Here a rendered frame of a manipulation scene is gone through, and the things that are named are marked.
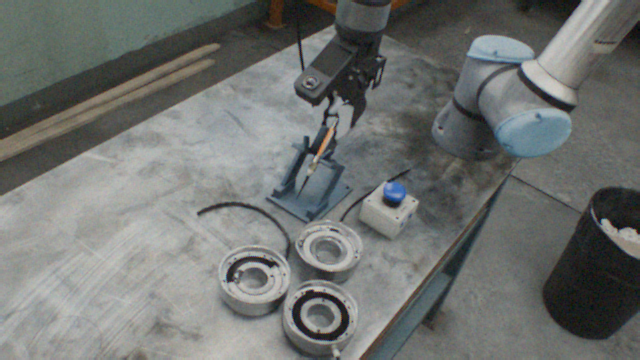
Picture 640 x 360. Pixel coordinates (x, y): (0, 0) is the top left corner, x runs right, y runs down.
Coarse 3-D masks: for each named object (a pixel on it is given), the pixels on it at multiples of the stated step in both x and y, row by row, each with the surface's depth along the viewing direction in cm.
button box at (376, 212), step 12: (372, 204) 95; (384, 204) 95; (396, 204) 95; (408, 204) 96; (360, 216) 97; (372, 216) 95; (384, 216) 94; (396, 216) 93; (408, 216) 96; (372, 228) 97; (384, 228) 95; (396, 228) 94
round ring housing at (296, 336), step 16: (304, 288) 82; (320, 288) 82; (336, 288) 82; (288, 304) 79; (304, 304) 80; (320, 304) 81; (352, 304) 80; (288, 320) 76; (304, 320) 78; (336, 320) 79; (352, 320) 79; (288, 336) 77; (304, 336) 75; (352, 336) 77; (320, 352) 76
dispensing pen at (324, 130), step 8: (336, 112) 94; (336, 120) 94; (320, 128) 93; (328, 128) 93; (320, 136) 93; (312, 144) 94; (320, 144) 93; (312, 160) 95; (312, 168) 95; (304, 184) 96
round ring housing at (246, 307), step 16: (240, 256) 84; (272, 256) 85; (224, 272) 82; (256, 272) 84; (272, 272) 83; (288, 272) 82; (224, 288) 78; (240, 288) 80; (288, 288) 81; (240, 304) 78; (256, 304) 78; (272, 304) 79
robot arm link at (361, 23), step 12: (348, 0) 84; (336, 12) 81; (348, 12) 78; (360, 12) 78; (372, 12) 77; (384, 12) 79; (348, 24) 79; (360, 24) 79; (372, 24) 79; (384, 24) 81
